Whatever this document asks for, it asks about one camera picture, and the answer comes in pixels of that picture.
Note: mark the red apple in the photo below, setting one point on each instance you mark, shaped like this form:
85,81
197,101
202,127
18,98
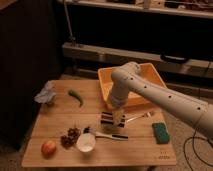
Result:
48,148

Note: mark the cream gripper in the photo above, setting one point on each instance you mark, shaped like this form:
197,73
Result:
117,114

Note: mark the crumpled white cloth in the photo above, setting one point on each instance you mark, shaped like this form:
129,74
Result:
46,95

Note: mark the black handle on shelf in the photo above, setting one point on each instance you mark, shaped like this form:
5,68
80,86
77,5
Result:
173,59

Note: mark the metal shelf rack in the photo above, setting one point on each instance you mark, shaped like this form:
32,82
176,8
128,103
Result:
117,33

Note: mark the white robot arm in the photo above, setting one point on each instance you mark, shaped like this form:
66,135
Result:
194,112

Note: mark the yellow plastic tray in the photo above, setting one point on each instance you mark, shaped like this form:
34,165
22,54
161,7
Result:
146,71

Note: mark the green chili pepper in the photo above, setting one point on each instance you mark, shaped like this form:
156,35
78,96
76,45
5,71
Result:
77,96

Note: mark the green sponge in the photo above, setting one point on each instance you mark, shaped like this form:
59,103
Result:
160,133

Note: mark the bunch of dark grapes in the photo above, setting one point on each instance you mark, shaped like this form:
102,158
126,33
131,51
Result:
70,138

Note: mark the silver metal fork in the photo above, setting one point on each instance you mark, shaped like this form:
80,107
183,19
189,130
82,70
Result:
147,114

